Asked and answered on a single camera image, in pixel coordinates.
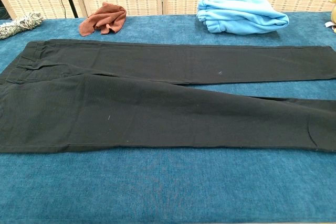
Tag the rust brown cloth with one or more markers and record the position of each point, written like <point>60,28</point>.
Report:
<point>105,19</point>

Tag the light blue fleece garment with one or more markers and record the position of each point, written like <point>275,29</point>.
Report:
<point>241,14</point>

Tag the blue carpet table cover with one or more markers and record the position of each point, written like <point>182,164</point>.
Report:
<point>157,182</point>

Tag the yellow plush toy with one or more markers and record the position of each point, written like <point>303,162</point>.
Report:
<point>333,11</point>

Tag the black trousers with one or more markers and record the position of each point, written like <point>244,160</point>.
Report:
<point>131,103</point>

